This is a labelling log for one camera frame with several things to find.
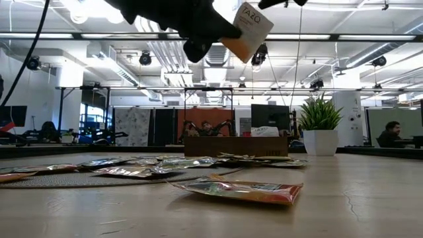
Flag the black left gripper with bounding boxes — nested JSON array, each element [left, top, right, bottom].
[[105, 0, 243, 63]]

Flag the wooden tea organizer box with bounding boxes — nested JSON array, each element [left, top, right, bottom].
[[184, 136, 289, 157]]

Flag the yellow tea packet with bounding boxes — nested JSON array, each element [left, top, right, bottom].
[[254, 155, 293, 162]]

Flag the orange partition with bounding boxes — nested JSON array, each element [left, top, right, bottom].
[[177, 108, 235, 137]]

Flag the black partition panel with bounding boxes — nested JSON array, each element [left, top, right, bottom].
[[153, 108, 176, 147]]

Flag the black monitor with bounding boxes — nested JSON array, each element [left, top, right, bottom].
[[250, 104, 291, 132], [0, 105, 28, 128]]

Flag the white patterned curtain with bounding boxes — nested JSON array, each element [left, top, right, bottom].
[[114, 107, 151, 147]]

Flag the white column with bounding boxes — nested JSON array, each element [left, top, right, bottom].
[[332, 91, 364, 147]]

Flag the green plant in white pot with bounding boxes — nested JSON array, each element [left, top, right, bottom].
[[298, 94, 344, 157]]

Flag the green partition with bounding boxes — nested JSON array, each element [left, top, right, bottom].
[[367, 108, 423, 148]]

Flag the black desk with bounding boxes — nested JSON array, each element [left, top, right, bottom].
[[395, 135, 423, 149]]

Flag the round grey mat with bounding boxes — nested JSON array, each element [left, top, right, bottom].
[[0, 157, 245, 190]]

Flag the black ceiling light rail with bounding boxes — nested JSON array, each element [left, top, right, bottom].
[[0, 32, 423, 42]]

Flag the black background rig frame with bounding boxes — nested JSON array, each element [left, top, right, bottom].
[[56, 85, 112, 146]]

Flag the black hanging arm cable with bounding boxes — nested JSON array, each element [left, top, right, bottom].
[[0, 0, 51, 107]]

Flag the black aluminium table frame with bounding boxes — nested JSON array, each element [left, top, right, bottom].
[[0, 143, 423, 160]]

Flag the red strap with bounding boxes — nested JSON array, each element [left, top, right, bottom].
[[0, 121, 17, 133]]

